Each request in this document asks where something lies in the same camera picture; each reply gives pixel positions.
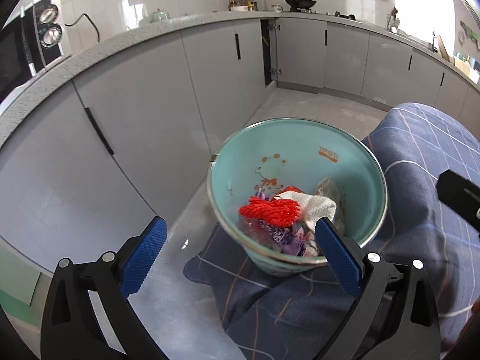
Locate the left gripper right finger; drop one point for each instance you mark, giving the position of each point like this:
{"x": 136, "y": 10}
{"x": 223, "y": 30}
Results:
{"x": 394, "y": 313}

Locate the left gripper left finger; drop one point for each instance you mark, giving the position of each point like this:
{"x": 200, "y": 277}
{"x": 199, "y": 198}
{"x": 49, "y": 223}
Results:
{"x": 70, "y": 328}

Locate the purple snack wrapper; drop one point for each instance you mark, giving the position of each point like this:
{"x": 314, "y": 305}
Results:
{"x": 296, "y": 240}

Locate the red mesh net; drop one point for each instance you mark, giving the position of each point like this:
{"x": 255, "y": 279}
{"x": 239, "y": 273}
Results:
{"x": 276, "y": 211}

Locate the white tissue paper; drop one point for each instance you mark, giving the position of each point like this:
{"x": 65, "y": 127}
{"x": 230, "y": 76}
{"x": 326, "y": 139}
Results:
{"x": 312, "y": 207}

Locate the clear plastic wrapper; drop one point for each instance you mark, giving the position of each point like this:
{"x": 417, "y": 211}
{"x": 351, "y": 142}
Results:
{"x": 328, "y": 189}

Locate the grey lower cabinets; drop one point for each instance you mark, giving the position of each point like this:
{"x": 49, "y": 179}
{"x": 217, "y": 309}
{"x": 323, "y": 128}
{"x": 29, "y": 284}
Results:
{"x": 95, "y": 148}

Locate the black wok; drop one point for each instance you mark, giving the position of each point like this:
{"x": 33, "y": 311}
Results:
{"x": 298, "y": 5}

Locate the microwave oven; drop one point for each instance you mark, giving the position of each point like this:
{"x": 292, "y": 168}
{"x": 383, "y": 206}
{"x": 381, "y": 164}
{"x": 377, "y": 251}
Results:
{"x": 32, "y": 42}

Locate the green ceramic teapot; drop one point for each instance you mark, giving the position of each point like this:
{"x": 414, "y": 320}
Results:
{"x": 159, "y": 15}

